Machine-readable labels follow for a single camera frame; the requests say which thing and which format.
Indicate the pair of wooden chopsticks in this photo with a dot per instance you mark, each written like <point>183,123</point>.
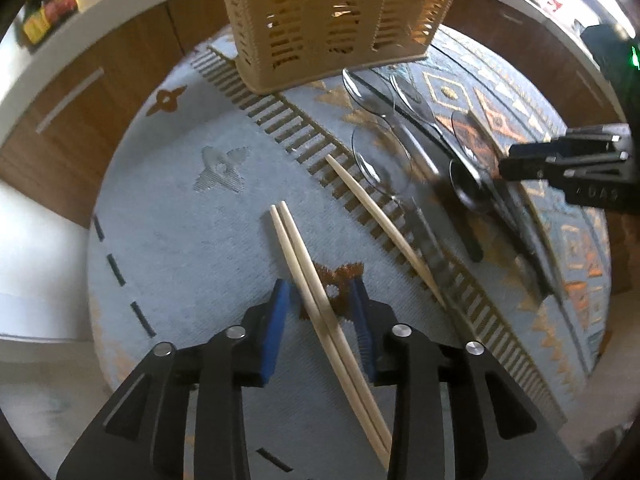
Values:
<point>305,290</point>

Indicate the blue patterned table mat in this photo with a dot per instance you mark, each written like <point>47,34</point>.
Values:
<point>175,210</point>

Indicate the beige slotted utensil basket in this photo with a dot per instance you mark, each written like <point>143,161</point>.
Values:
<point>320,15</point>

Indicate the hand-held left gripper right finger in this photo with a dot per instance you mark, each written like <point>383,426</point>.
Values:
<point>362,332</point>

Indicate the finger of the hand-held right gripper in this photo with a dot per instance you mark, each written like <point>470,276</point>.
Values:
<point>595,192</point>
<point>585,142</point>

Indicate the colourful packets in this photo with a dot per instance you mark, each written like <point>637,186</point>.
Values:
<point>50,7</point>

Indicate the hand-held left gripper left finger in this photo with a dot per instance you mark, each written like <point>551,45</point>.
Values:
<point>274,332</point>

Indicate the wooden chopstick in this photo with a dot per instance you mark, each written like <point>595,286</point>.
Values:
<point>320,290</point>
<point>385,225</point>

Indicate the black ladle spoon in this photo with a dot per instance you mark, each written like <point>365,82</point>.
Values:
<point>470,187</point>

